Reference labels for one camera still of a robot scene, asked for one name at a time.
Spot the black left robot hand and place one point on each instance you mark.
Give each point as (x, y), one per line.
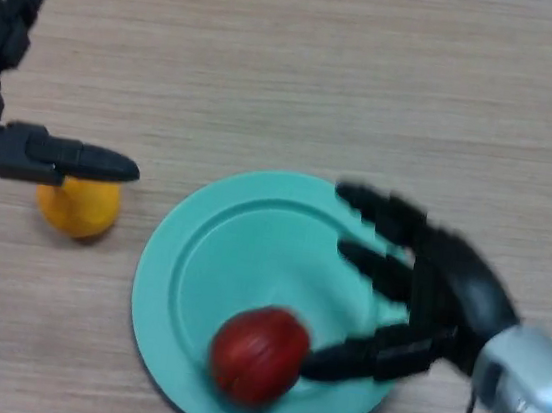
(21, 150)

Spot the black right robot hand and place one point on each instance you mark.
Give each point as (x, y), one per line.
(456, 294)

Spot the red apple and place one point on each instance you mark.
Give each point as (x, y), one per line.
(257, 355)

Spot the green round plate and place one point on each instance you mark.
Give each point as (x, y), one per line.
(249, 263)

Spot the yellow pear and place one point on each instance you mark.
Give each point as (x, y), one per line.
(81, 210)

